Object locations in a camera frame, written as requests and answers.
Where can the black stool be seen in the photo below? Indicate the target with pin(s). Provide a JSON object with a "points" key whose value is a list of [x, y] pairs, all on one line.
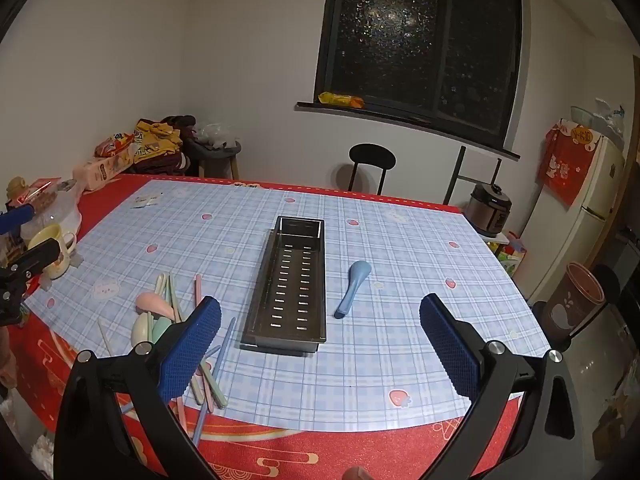
{"points": [[215, 154]]}

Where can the clear plastic bag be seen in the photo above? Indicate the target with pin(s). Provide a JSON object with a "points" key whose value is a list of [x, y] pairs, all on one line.
{"points": [[217, 135]]}

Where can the cream mug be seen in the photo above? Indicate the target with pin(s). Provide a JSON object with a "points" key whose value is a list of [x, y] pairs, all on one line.
{"points": [[50, 250]]}

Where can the beige spoon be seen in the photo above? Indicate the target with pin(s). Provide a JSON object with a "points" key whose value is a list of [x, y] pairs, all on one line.
{"points": [[140, 330]]}

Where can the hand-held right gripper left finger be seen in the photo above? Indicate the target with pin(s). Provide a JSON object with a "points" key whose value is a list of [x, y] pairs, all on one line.
{"points": [[192, 350]]}

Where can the black window sill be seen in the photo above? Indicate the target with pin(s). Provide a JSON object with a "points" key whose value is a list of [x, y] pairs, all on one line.
{"points": [[400, 119]]}

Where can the small paper card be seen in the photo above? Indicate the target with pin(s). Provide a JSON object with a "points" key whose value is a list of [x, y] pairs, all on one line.
{"points": [[145, 201]]}

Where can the pink spoon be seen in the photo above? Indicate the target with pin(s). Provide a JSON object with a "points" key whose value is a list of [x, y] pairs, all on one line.
{"points": [[150, 302]]}

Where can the green spoon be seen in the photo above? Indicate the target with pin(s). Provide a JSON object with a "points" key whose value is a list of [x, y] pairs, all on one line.
{"points": [[160, 327]]}

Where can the blue plaid table mat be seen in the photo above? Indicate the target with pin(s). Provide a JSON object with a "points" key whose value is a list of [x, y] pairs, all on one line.
{"points": [[400, 260]]}

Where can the colourful packaging bags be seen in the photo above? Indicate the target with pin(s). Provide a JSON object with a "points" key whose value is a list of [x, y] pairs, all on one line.
{"points": [[510, 252]]}

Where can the metal utensil tray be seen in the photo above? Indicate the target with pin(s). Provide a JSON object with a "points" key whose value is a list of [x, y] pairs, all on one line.
{"points": [[300, 260]]}

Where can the red printed cloth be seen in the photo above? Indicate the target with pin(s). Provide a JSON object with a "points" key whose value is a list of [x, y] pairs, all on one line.
{"points": [[565, 170]]}

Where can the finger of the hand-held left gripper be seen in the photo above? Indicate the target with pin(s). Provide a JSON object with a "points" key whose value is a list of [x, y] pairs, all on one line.
{"points": [[37, 255], [15, 220]]}

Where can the red snack box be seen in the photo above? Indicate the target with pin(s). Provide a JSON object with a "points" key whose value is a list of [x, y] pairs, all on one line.
{"points": [[42, 192]]}

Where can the black round-back chair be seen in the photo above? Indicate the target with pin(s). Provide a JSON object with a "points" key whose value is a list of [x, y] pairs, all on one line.
{"points": [[372, 156]]}

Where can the yellow snack packet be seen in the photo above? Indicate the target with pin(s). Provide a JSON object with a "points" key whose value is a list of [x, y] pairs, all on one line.
{"points": [[340, 99]]}

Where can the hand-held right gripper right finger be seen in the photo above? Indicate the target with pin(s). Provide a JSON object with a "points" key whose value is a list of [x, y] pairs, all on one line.
{"points": [[450, 350]]}

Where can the black metal rack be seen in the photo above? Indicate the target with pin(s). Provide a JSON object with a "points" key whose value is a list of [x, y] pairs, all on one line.
{"points": [[454, 175]]}

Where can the brown trash bin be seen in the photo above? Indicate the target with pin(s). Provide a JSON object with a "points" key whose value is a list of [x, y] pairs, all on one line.
{"points": [[570, 305]]}

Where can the dark black-framed window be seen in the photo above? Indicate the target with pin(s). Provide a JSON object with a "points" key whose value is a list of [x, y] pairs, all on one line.
{"points": [[400, 35]]}

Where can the beige bear-shaped bottle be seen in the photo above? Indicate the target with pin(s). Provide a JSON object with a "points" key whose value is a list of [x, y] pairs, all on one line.
{"points": [[17, 186]]}

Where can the white fridge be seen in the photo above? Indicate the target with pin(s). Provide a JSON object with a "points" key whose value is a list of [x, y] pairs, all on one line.
{"points": [[575, 230]]}

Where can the clear containers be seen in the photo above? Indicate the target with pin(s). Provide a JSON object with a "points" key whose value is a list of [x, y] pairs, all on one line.
{"points": [[595, 117]]}

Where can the yellow and maroon clothes pile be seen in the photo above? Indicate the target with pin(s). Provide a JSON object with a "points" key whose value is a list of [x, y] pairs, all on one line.
{"points": [[155, 145]]}

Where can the dark rice cooker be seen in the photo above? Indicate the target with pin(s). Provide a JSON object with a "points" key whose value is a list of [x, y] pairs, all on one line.
{"points": [[487, 210]]}

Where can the blue spoon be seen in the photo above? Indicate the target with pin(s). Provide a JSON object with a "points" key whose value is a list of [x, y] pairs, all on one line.
{"points": [[356, 272]]}

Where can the person's right hand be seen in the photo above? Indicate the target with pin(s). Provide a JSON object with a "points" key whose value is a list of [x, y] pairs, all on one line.
{"points": [[358, 474]]}

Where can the orange snack bag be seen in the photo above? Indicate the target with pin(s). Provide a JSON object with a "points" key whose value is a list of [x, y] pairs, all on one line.
{"points": [[114, 145]]}

